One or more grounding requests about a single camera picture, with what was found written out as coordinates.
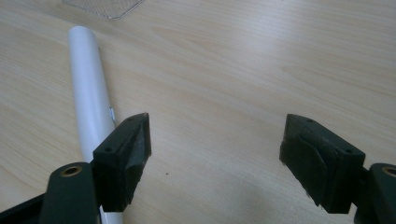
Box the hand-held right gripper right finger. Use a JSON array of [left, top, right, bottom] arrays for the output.
[[278, 113, 367, 215]]

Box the clear plastic container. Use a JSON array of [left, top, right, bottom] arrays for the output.
[[62, 0, 147, 21]]

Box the white electric toothbrush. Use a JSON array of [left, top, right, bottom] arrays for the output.
[[67, 25, 124, 224]]

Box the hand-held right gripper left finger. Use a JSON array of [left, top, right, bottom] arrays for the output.
[[92, 112, 152, 214]]

